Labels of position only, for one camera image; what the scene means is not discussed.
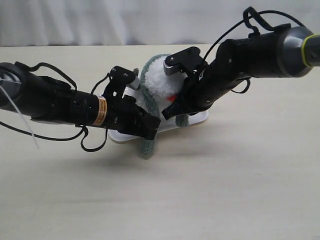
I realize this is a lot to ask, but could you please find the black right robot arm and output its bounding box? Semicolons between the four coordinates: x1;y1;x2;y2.
161;24;320;120

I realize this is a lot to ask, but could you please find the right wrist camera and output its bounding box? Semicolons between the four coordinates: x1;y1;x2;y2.
163;46;208;76

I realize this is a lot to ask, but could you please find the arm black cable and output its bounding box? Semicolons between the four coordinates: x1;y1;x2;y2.
203;6;307;95
0;62;111;152

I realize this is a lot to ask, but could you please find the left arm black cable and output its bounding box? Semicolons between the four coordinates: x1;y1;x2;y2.
0;62;111;152

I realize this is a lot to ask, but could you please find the white plush snowman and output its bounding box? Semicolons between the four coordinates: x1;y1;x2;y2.
140;54;187;111

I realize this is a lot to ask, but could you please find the green knitted scarf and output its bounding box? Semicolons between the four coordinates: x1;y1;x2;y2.
136;53;191;160

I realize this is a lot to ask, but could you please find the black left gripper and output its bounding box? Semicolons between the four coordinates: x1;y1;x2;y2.
92;66;161;140

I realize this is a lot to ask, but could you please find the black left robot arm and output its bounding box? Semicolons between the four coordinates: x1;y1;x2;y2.
0;62;161;140

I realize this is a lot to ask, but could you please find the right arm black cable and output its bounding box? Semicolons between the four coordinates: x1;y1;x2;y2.
203;6;307;95

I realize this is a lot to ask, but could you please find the white plastic tray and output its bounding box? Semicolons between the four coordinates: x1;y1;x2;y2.
107;86;209;143

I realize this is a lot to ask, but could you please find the white curtain backdrop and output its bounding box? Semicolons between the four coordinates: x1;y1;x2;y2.
0;0;320;47

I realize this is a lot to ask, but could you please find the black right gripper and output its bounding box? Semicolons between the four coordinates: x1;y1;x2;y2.
161;38;251;120

